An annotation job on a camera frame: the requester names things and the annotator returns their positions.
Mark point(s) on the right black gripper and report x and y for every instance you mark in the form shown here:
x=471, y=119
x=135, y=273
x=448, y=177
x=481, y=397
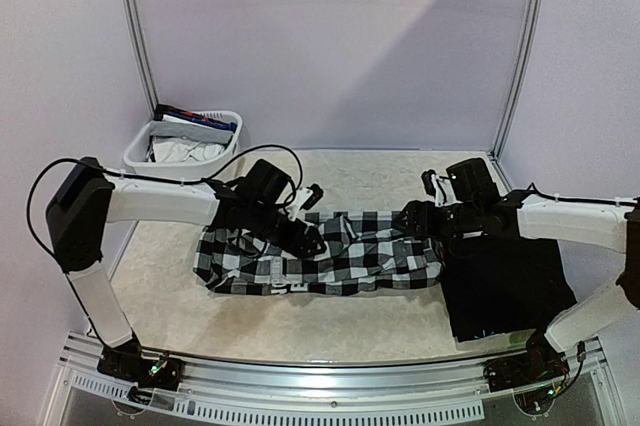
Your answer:
x=417, y=216

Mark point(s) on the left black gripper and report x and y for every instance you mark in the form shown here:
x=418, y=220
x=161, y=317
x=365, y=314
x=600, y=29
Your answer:
x=302, y=249

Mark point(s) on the black white plaid shirt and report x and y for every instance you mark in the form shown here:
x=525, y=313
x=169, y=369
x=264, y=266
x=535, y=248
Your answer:
x=364, y=254

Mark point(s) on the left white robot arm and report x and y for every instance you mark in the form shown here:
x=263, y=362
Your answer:
x=92, y=197

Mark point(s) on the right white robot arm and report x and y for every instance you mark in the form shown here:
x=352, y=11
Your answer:
x=466, y=201

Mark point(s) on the white laundry basket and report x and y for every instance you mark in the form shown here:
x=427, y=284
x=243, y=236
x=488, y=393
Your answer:
x=136, y=155

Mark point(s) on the folded black garment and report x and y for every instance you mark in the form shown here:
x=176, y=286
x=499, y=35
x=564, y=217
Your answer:
x=496, y=286

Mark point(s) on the grey cloth in basket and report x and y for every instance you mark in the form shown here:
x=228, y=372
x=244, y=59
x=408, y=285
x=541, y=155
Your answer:
x=192, y=132

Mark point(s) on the dark striped cloth in basket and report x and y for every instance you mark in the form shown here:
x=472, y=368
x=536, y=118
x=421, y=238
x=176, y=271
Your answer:
x=163, y=112

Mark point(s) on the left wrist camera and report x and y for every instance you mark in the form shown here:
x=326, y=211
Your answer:
x=304, y=200

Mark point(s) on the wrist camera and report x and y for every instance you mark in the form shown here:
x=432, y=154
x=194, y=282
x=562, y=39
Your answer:
x=304, y=200
x=438, y=188

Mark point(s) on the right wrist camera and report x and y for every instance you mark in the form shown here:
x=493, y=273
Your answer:
x=438, y=188

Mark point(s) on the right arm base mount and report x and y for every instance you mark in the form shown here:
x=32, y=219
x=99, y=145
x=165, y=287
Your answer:
x=539, y=362

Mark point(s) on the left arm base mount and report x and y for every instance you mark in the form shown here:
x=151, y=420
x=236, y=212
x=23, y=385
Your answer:
x=129, y=363

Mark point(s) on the right aluminium corner post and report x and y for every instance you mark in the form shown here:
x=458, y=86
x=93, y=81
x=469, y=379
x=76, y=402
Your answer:
x=531, y=16

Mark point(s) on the aluminium corner post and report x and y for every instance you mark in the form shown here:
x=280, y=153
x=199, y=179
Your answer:
x=531, y=16
x=141, y=57

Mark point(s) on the aluminium front rail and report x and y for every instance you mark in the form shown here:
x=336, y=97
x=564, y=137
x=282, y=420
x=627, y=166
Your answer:
x=217, y=392

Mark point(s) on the left aluminium corner post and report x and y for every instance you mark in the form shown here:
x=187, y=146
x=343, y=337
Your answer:
x=141, y=57

